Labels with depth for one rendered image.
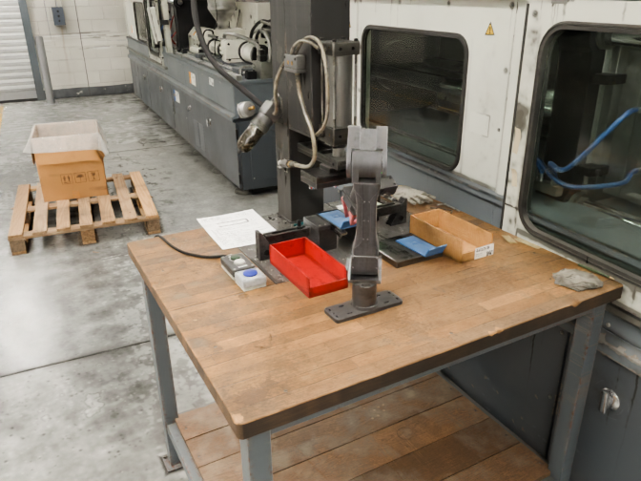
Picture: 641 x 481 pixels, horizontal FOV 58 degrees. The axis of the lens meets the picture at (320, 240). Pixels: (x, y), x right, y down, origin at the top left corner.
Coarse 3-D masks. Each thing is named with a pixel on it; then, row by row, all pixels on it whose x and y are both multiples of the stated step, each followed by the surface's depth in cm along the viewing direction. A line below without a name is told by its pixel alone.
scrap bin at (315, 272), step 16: (288, 240) 173; (304, 240) 176; (272, 256) 170; (288, 256) 175; (304, 256) 176; (320, 256) 168; (288, 272) 162; (304, 272) 166; (320, 272) 166; (336, 272) 161; (304, 288) 154; (320, 288) 154; (336, 288) 156
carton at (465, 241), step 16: (416, 224) 187; (432, 224) 194; (448, 224) 191; (464, 224) 184; (432, 240) 181; (448, 240) 174; (464, 240) 185; (480, 240) 179; (448, 256) 176; (464, 256) 171; (480, 256) 174
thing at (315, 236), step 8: (312, 232) 180; (320, 232) 177; (328, 232) 178; (352, 232) 186; (312, 240) 182; (320, 240) 178; (328, 240) 180; (336, 240) 181; (352, 240) 187; (328, 248) 181
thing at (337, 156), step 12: (300, 144) 189; (324, 144) 189; (324, 156) 176; (336, 156) 175; (312, 168) 178; (324, 168) 175; (336, 168) 171; (312, 180) 172; (324, 180) 171; (336, 180) 173; (348, 180) 175
